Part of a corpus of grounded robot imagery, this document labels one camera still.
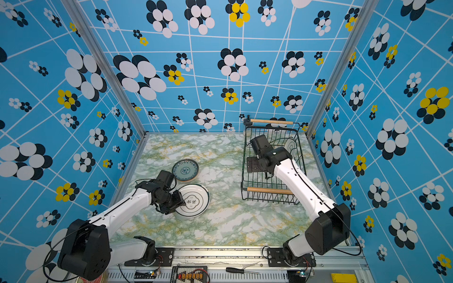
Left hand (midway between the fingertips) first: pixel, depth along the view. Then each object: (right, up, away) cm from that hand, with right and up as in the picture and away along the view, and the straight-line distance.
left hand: (185, 203), depth 84 cm
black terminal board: (+6, -23, -16) cm, 28 cm away
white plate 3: (+57, +28, +16) cm, 65 cm away
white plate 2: (-4, +15, +15) cm, 21 cm away
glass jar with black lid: (+33, +44, +28) cm, 62 cm away
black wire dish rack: (+39, +6, +9) cm, 40 cm away
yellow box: (+64, -24, -16) cm, 70 cm away
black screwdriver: (+26, -23, -14) cm, 37 cm away
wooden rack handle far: (+46, +42, +16) cm, 65 cm away
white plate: (+5, +1, +4) cm, 6 cm away
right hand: (+37, +20, -3) cm, 42 cm away
